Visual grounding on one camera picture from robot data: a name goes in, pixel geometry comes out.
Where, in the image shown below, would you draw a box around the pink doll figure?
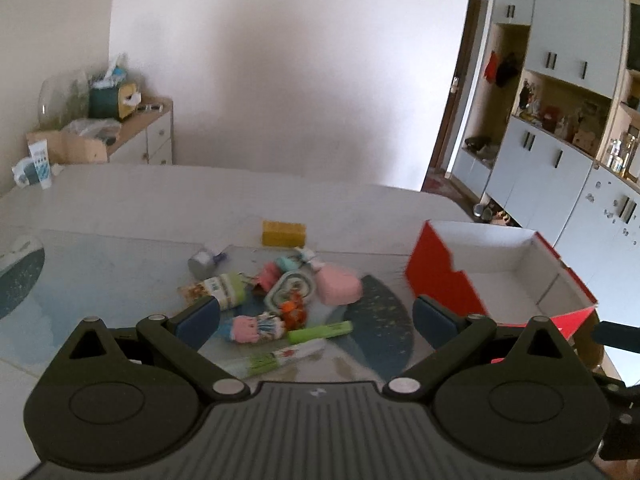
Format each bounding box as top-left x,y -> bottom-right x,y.
219,312 -> 286,344

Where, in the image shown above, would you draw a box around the silver cap white bottle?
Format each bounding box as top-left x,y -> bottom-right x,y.
188,247 -> 228,281

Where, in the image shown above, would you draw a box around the red binder clip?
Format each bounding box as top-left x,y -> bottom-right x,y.
253,261 -> 283,296

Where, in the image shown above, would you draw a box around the blue patterned table mat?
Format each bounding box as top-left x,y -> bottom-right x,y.
1,228 -> 425,382

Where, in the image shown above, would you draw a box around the green highlighter marker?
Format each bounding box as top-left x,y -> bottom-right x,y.
288,321 -> 354,344

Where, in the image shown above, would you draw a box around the white wall cabinet unit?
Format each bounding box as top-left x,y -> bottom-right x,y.
452,0 -> 639,325

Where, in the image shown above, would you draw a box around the brown cardboard box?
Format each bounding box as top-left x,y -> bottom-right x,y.
26,131 -> 108,165

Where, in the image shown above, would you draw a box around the pink heart-shaped box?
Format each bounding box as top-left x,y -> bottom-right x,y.
316,263 -> 363,307

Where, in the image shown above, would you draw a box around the green yellow tissue box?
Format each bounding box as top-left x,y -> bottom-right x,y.
89,70 -> 142,122

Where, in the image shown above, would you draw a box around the yellow cardboard box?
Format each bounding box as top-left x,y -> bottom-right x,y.
262,220 -> 307,248

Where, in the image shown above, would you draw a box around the white blue toy figure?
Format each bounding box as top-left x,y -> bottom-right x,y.
295,247 -> 324,273

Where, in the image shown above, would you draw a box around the white sunglasses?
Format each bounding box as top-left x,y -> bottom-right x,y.
137,103 -> 164,113

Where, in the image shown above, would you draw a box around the orange toy figure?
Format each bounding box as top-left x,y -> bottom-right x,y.
280,294 -> 307,332

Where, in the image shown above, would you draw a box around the brown wooden door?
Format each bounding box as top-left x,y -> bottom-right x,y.
430,0 -> 487,170

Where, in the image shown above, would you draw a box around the wooden white side cabinet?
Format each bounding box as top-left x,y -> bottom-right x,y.
107,98 -> 174,166

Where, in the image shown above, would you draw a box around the clear plastic bag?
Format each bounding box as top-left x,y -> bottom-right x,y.
63,118 -> 122,143

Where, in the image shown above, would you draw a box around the red white cardboard box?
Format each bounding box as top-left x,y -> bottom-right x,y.
405,221 -> 598,338

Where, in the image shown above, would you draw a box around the teal tape measure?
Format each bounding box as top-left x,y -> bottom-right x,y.
274,256 -> 302,273

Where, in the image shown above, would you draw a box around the green white labelled jar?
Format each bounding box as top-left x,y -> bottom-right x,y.
178,272 -> 246,311

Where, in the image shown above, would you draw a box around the white blue tube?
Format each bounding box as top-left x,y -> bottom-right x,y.
28,140 -> 52,190

